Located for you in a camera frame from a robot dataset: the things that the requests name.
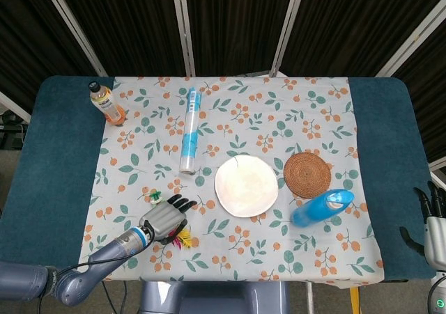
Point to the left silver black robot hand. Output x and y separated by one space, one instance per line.
167 218

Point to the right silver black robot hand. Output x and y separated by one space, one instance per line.
435 234

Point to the small colourful toy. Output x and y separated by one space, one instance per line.
155 198

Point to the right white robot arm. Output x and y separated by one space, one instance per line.
439 293

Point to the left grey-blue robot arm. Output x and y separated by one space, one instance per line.
115 248

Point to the floral tablecloth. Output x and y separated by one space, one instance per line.
244 119

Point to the white paper plate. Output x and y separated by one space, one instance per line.
245 187

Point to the cling film roll blue label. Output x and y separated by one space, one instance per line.
190 136

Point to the grey-blue robot torso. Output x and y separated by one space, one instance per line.
212 298

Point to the yellow strip under table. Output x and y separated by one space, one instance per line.
354 300

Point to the blue water bottle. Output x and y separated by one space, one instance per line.
313 211

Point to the orange juice plastic bottle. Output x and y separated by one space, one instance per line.
106 105

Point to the teal table cover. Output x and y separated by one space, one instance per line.
52 154

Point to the round brown rattan coaster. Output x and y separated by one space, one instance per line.
307 175

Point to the white table leg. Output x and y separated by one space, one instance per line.
308 298

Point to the dark folding screen white frame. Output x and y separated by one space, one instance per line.
237 21

